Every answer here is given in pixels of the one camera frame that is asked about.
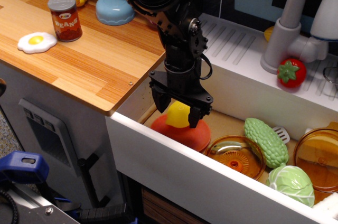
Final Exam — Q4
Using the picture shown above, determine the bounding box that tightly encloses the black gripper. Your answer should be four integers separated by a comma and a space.
149, 67, 213, 128

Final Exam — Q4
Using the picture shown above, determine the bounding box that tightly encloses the yellow toy lemon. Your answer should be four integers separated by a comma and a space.
165, 101, 190, 128

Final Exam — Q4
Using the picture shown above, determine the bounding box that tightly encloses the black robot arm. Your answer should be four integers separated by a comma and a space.
127, 0, 213, 128

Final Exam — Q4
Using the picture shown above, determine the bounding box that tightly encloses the red plastic plate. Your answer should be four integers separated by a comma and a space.
151, 114, 211, 152

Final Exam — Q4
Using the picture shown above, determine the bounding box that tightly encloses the amber glass lid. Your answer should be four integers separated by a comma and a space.
204, 135, 266, 180

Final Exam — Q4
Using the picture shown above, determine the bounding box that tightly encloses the green toy bitter gourd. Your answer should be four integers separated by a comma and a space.
244, 118, 289, 169

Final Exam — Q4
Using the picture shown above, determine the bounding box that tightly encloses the white toy spatula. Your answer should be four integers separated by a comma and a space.
273, 126, 290, 144

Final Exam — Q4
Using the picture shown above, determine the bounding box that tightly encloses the yellow toy behind faucet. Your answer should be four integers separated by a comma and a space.
264, 26, 274, 42

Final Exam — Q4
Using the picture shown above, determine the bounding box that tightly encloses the blue upturned bowl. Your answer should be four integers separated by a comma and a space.
96, 0, 135, 26

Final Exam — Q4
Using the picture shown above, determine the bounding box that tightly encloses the red toy tomato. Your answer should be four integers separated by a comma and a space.
277, 58, 307, 88

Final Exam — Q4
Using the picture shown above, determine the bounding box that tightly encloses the grey toy faucet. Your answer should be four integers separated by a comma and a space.
260, 0, 328, 74

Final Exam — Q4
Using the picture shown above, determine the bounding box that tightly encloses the green toy cabbage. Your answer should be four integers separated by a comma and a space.
266, 165, 315, 207

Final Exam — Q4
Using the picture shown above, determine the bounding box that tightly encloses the toy beans can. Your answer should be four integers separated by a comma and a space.
48, 0, 82, 42

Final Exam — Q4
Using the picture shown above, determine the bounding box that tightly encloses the grey toy oven door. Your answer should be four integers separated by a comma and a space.
18, 98, 80, 177

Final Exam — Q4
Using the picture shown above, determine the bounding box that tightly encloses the amber glass pot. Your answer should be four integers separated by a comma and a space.
293, 123, 337, 193

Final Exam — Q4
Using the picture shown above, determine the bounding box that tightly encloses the toy fried egg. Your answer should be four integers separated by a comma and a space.
17, 32, 57, 54

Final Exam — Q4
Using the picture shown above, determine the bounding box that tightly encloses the white bottle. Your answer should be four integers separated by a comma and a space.
310, 0, 337, 42

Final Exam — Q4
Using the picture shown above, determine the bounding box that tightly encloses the black oven handle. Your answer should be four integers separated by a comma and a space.
77, 153, 110, 208

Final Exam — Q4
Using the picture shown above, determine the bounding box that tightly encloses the metal ring utensil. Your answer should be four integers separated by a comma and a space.
323, 67, 338, 85

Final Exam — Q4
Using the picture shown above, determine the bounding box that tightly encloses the blue clamp handle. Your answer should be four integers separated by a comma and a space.
1, 151, 49, 184

